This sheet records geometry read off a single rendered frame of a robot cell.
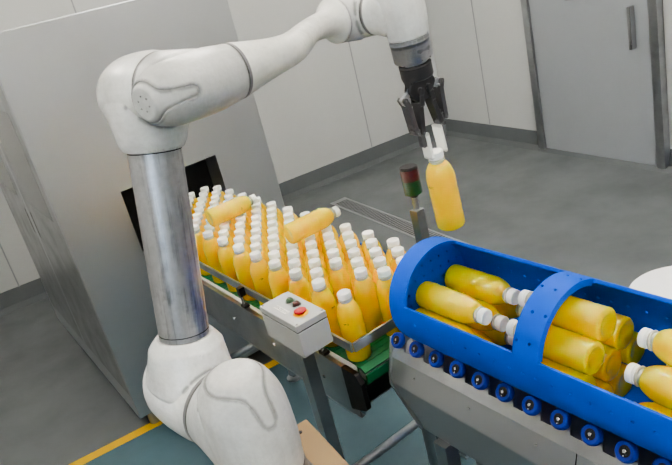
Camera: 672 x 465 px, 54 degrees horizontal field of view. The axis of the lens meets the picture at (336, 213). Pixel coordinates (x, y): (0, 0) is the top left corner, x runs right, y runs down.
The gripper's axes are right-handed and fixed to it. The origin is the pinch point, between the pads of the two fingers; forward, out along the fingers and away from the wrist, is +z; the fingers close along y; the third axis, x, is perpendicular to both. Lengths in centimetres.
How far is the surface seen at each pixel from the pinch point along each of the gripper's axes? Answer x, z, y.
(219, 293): 102, 63, -33
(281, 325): 30, 40, -42
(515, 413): -30, 54, -21
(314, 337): 21, 43, -38
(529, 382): -38, 40, -22
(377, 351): 19, 60, -22
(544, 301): -36.7, 25.1, -12.2
